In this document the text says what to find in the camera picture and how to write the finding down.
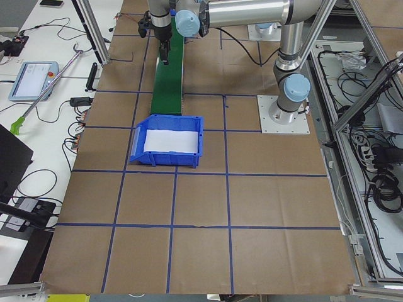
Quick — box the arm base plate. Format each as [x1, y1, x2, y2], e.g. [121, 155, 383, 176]
[247, 23, 281, 42]
[257, 95, 310, 135]

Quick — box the white foam pad left bin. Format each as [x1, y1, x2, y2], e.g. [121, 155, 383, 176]
[144, 130, 199, 153]

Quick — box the green handled reacher stick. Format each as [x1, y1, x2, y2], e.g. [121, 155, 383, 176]
[10, 44, 85, 135]

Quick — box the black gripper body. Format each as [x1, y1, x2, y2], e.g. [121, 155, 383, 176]
[156, 26, 172, 60]

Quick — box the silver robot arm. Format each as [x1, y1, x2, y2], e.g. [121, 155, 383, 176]
[178, 19, 309, 131]

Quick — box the black power adapter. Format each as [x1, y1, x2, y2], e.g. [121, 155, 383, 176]
[69, 97, 93, 107]

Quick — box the teach pendant tablet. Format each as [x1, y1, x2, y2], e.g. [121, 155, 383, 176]
[8, 61, 59, 102]

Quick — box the green conveyor belt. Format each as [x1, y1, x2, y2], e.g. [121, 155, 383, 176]
[150, 18, 184, 115]

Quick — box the red conveyor wire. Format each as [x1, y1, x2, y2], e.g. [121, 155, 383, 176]
[115, 12, 142, 25]

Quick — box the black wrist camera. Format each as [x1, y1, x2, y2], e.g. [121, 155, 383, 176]
[138, 11, 150, 38]

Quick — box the blue left source bin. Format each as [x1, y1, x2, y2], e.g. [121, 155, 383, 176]
[130, 115, 204, 168]

